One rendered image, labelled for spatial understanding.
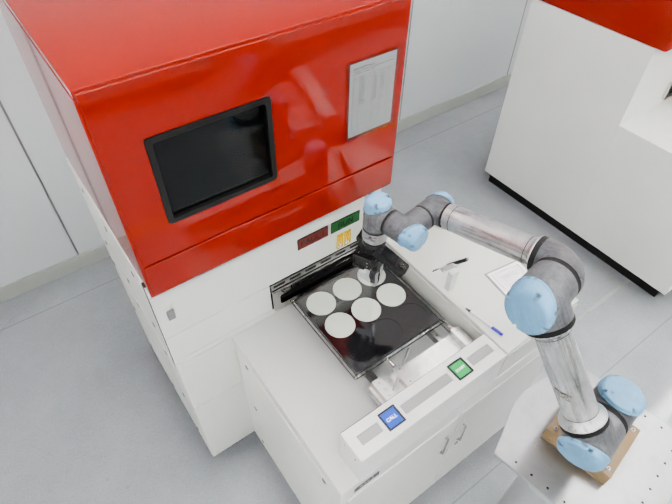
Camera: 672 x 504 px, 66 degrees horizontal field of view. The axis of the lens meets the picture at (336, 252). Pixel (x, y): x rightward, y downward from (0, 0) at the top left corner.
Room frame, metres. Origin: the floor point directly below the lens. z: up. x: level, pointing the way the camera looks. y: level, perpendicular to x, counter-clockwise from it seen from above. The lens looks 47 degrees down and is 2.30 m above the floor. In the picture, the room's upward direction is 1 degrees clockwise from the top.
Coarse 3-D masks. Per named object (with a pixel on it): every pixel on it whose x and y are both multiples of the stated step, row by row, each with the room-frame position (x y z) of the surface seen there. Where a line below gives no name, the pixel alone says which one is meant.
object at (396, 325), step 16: (352, 272) 1.21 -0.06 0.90; (320, 288) 1.13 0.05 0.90; (368, 288) 1.14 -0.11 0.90; (304, 304) 1.06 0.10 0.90; (336, 304) 1.07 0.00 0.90; (400, 304) 1.07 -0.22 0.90; (416, 304) 1.07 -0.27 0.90; (320, 320) 1.00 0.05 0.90; (384, 320) 1.00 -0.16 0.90; (400, 320) 1.01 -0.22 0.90; (416, 320) 1.01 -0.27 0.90; (432, 320) 1.01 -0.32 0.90; (352, 336) 0.94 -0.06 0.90; (368, 336) 0.94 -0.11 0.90; (384, 336) 0.94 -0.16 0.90; (400, 336) 0.94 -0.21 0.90; (352, 352) 0.88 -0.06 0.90; (368, 352) 0.88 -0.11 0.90; (384, 352) 0.88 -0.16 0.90; (352, 368) 0.82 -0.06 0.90
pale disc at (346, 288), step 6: (336, 282) 1.16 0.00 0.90; (342, 282) 1.16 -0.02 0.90; (348, 282) 1.16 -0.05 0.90; (354, 282) 1.16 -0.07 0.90; (336, 288) 1.13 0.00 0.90; (342, 288) 1.14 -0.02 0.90; (348, 288) 1.14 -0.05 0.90; (354, 288) 1.14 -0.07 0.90; (360, 288) 1.14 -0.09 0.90; (336, 294) 1.11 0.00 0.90; (342, 294) 1.11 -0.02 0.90; (348, 294) 1.11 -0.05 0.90; (354, 294) 1.11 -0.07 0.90
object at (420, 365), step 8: (448, 336) 0.96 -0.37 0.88; (440, 344) 0.93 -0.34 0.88; (448, 344) 0.93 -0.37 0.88; (456, 344) 0.93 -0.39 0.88; (424, 352) 0.90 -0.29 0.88; (432, 352) 0.90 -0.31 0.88; (440, 352) 0.90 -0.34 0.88; (448, 352) 0.90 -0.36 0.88; (416, 360) 0.87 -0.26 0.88; (424, 360) 0.87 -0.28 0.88; (432, 360) 0.87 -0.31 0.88; (440, 360) 0.87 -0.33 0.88; (408, 368) 0.84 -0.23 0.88; (416, 368) 0.84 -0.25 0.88; (424, 368) 0.84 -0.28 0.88; (432, 368) 0.84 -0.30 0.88; (392, 376) 0.81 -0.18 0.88; (416, 376) 0.81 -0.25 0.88; (392, 384) 0.78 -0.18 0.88; (400, 384) 0.78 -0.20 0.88; (368, 392) 0.77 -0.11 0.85; (376, 400) 0.74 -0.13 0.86
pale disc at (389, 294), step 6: (378, 288) 1.14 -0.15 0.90; (384, 288) 1.14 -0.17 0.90; (390, 288) 1.14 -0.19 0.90; (396, 288) 1.14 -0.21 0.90; (402, 288) 1.14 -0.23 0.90; (378, 294) 1.11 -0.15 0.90; (384, 294) 1.11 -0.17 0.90; (390, 294) 1.11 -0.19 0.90; (396, 294) 1.11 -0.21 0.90; (402, 294) 1.11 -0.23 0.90; (384, 300) 1.09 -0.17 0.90; (390, 300) 1.09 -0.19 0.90; (396, 300) 1.09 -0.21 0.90; (402, 300) 1.09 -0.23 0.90
